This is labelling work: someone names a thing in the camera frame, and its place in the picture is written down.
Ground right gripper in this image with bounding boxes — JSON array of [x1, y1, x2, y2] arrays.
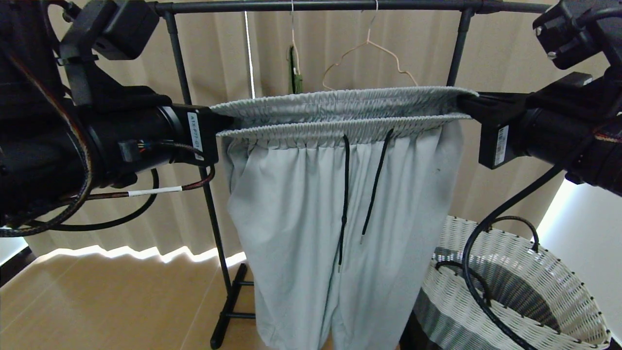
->
[[458, 91, 599, 171]]

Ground pink clothes hanger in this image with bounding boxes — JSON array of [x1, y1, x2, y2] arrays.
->
[[322, 0, 419, 91], [290, 0, 303, 78]]

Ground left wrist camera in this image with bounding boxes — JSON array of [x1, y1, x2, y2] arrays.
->
[[57, 0, 161, 107]]

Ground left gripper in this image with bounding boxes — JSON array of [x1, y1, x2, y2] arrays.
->
[[90, 104, 233, 184]]

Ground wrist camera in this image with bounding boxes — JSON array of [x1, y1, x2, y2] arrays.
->
[[532, 0, 622, 95], [57, 0, 161, 107]]

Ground pale grey shorts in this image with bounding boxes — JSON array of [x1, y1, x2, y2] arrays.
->
[[210, 87, 479, 350]]

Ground black clothes rack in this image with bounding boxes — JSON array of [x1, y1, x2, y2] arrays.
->
[[146, 0, 554, 350]]

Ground green long-sleeved shirt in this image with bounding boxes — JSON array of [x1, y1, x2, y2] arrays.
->
[[288, 45, 305, 95]]

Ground white laundry basket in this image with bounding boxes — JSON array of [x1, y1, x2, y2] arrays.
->
[[412, 215, 612, 350]]

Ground beige curtain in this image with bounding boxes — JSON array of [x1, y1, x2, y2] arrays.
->
[[0, 0, 622, 265]]

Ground black cable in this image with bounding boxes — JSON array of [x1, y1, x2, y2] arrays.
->
[[29, 168, 161, 232], [461, 163, 569, 350]]

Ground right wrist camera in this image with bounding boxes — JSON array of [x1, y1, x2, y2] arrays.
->
[[532, 0, 622, 95]]

